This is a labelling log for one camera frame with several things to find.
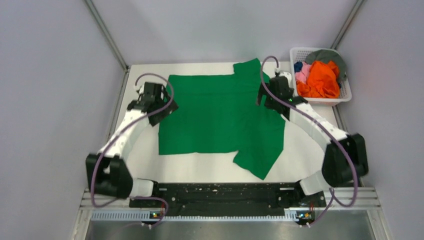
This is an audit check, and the green t-shirt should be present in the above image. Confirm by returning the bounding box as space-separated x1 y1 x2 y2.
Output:
158 58 286 180

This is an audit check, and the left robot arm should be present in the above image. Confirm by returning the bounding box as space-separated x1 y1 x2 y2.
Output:
85 82 178 207

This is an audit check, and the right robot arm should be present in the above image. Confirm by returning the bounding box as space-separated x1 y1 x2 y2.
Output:
256 76 369 206

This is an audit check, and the pink garment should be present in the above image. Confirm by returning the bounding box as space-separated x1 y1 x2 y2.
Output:
295 62 311 84

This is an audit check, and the dark blue garment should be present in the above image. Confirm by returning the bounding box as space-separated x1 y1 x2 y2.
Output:
293 61 304 73

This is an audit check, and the orange t-shirt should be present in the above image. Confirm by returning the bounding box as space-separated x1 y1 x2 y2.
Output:
295 61 341 99

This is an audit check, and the grey-green garment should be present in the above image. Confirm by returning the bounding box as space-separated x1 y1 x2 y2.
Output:
304 49 348 82

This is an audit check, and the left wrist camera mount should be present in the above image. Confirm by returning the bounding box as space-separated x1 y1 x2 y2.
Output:
134 83 146 96

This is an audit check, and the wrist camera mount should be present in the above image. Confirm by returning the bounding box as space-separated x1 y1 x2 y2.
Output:
134 83 146 96
274 67 293 82

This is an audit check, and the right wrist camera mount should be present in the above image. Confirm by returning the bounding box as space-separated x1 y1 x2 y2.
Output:
274 67 293 82

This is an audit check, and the left corner aluminium post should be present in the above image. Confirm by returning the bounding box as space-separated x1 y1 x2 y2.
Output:
82 0 129 73

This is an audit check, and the corner aluminium post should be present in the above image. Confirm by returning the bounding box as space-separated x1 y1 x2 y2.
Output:
330 0 367 50
82 0 129 73

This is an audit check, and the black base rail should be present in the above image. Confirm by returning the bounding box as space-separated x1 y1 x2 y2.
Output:
129 182 326 217

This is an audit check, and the right corner aluminium post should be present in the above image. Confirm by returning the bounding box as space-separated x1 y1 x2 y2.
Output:
330 0 367 50

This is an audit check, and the white cable duct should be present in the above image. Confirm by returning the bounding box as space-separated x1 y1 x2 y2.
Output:
91 210 299 222

